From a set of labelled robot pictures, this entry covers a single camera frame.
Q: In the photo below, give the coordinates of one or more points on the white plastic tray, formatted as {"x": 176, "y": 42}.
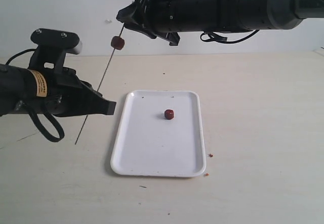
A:
{"x": 147, "y": 144}

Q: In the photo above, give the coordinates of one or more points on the dark red date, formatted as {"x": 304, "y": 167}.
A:
{"x": 169, "y": 114}
{"x": 117, "y": 43}

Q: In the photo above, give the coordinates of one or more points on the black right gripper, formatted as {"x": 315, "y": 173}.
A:
{"x": 172, "y": 16}

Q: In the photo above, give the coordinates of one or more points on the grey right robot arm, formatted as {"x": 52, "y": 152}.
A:
{"x": 250, "y": 17}

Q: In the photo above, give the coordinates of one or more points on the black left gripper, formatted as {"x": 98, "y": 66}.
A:
{"x": 62, "y": 94}

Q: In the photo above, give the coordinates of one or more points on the thin metal skewer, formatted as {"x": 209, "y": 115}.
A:
{"x": 100, "y": 84}

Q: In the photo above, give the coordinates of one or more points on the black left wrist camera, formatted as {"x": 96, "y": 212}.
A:
{"x": 47, "y": 62}

